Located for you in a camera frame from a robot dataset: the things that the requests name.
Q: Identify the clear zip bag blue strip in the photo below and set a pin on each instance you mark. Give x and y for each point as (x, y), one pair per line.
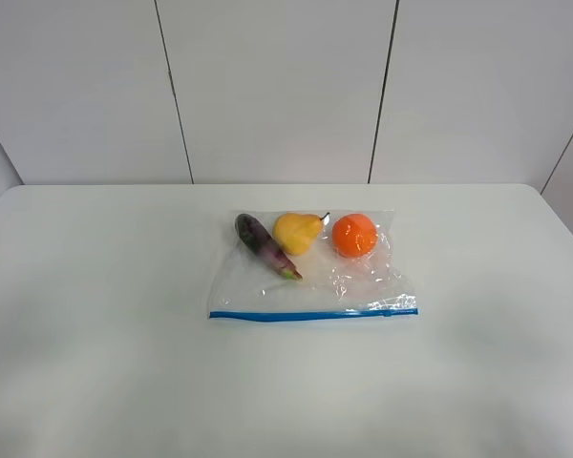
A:
(332, 287)

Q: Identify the yellow pear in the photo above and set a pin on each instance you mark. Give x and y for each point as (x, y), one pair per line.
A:
(295, 233)

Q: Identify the purple eggplant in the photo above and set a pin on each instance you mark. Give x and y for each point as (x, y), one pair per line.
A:
(261, 244)

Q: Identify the orange fruit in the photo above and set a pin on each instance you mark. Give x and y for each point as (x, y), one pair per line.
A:
(354, 235)

